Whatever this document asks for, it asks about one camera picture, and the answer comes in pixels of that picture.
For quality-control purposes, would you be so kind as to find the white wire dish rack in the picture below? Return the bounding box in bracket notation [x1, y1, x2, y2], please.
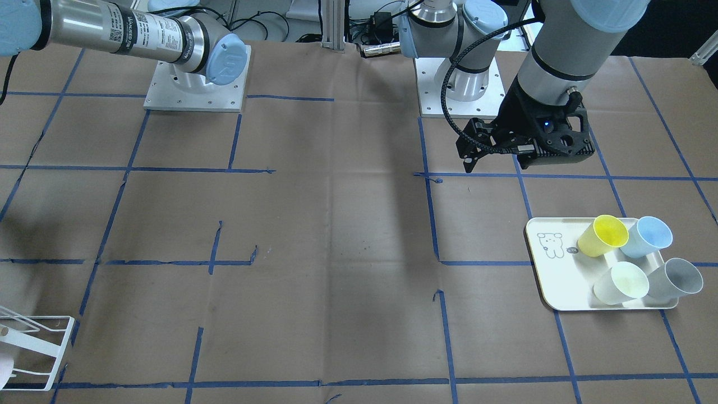
[1, 306, 79, 392]

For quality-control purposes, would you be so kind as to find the grey plastic cup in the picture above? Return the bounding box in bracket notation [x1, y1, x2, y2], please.
[648, 258, 703, 300]

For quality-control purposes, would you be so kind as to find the aluminium frame post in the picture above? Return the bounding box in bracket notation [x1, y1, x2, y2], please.
[319, 0, 347, 53]

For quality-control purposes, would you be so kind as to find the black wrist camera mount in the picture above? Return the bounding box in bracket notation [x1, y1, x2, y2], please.
[517, 85, 596, 169]

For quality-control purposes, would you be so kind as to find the light blue plastic cup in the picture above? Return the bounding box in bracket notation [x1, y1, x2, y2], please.
[620, 217, 674, 258]

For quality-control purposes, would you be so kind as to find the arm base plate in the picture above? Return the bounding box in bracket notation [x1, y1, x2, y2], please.
[144, 61, 250, 113]
[415, 57, 504, 120]

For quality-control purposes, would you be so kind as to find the yellow plastic cup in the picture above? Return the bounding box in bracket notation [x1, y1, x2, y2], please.
[577, 214, 630, 258]

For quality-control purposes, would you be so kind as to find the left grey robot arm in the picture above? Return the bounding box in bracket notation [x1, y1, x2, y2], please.
[398, 1, 648, 172]

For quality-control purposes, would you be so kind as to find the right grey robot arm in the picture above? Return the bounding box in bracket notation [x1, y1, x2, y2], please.
[1, 1, 250, 85]

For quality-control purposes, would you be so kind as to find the cream plastic tray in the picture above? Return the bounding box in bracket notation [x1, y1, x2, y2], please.
[525, 217, 679, 310]

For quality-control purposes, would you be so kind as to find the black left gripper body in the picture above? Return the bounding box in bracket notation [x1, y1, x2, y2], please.
[456, 77, 542, 163]

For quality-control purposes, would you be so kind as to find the pale green plastic cup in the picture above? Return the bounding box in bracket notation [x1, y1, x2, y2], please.
[593, 261, 650, 305]

